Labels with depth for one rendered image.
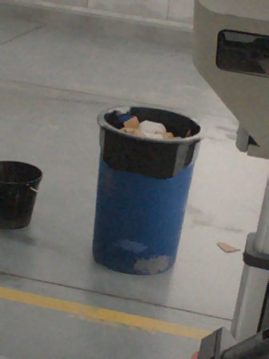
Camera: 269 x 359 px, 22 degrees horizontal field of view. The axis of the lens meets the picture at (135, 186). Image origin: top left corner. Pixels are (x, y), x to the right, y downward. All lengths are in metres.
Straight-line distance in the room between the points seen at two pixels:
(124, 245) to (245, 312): 1.73
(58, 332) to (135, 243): 0.58
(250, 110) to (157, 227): 1.93
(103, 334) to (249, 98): 1.73
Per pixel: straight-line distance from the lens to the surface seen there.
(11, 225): 3.35
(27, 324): 2.68
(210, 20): 0.95
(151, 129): 3.11
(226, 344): 0.70
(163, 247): 3.05
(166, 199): 2.92
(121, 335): 2.67
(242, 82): 1.03
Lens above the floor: 1.49
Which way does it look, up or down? 22 degrees down
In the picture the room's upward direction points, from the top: 8 degrees clockwise
